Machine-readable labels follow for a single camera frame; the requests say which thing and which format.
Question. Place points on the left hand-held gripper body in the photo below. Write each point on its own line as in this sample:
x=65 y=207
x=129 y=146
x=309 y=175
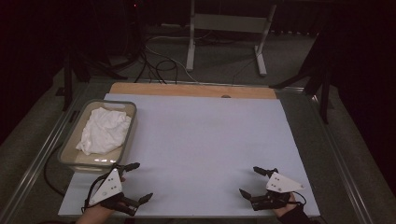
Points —
x=107 y=186

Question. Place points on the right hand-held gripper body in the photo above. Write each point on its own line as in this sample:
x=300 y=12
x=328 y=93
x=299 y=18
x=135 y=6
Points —
x=280 y=185

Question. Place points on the white cloth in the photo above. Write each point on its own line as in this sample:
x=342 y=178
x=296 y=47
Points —
x=104 y=130

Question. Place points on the beige plastic basket grey rim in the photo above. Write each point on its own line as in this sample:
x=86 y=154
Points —
x=70 y=157

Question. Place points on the person's left hand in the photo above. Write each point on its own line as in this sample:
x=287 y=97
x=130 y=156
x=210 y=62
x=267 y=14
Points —
x=109 y=209

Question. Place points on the person's right hand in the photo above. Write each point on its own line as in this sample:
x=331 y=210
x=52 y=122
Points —
x=285 y=208

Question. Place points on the light blue table mat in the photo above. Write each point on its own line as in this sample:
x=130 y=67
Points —
x=202 y=140

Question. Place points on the black tripod stand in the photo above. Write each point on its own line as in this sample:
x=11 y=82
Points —
x=323 y=90

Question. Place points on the white metal stand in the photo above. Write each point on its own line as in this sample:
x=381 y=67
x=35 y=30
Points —
x=229 y=23

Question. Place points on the aluminium frame rail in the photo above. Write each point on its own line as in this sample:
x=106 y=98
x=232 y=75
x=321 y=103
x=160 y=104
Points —
x=342 y=161
x=37 y=161

